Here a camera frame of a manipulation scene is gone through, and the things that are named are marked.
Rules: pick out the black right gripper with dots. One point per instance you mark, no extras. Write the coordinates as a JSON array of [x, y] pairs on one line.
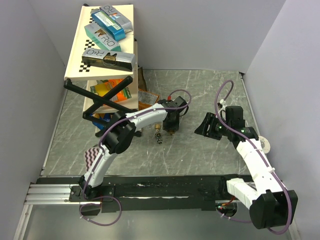
[[211, 118]]

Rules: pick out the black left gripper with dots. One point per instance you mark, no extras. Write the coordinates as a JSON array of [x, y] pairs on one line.
[[174, 127]]

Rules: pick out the small padlock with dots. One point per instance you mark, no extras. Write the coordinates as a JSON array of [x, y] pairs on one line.
[[158, 137]]

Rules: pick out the brass padlock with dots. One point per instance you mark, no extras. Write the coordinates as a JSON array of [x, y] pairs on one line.
[[157, 126]]

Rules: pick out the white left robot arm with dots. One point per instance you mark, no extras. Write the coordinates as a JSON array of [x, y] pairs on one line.
[[118, 137]]

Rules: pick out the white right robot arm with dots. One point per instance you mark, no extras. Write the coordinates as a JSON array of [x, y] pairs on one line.
[[269, 202]]

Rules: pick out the orange Kettle chips bag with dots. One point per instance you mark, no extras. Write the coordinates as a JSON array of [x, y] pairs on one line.
[[146, 99]]

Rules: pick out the white tape roll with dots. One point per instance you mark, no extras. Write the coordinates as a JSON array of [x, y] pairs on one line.
[[265, 144]]

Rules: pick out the cream two-tier shelf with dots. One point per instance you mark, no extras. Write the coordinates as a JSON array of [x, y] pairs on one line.
[[85, 76]]

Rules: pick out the orange sponge package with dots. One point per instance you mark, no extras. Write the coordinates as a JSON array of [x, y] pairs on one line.
[[104, 86]]

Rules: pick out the dark grey R&O box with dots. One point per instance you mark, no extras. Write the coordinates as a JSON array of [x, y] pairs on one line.
[[115, 60]]

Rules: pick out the teal R&O box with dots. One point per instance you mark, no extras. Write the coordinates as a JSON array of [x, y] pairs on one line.
[[102, 38]]

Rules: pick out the blue foil box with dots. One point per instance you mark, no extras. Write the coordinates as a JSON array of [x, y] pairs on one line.
[[109, 25]]

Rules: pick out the silver R&O box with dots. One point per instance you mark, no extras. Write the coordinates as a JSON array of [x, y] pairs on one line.
[[118, 17]]

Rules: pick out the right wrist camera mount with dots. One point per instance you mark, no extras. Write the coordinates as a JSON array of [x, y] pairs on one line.
[[222, 108]]

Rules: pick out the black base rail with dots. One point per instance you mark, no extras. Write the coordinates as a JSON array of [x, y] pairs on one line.
[[143, 193]]

